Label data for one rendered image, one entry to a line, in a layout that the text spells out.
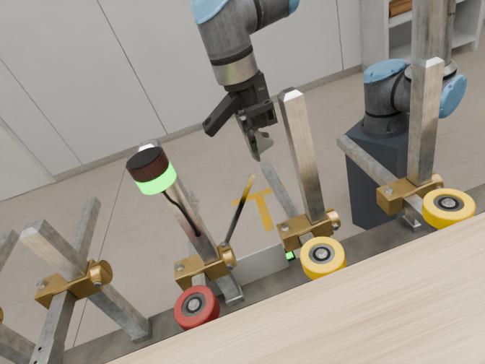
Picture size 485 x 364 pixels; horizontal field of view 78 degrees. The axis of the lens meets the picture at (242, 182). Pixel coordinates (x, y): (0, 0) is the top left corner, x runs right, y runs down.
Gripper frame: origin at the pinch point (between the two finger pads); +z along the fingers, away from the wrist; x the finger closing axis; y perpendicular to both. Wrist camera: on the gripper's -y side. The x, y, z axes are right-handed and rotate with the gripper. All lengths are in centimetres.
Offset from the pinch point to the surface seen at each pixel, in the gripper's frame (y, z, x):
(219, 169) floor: -15, 96, 153
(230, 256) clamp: -14.0, 9.7, -18.3
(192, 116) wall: -22, 79, 243
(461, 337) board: 13, 6, -49
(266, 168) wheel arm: 3.3, 10.7, 8.7
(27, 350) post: -66, 15, -16
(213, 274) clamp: -18.9, 11.9, -19.0
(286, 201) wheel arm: 3.1, 10.7, -7.7
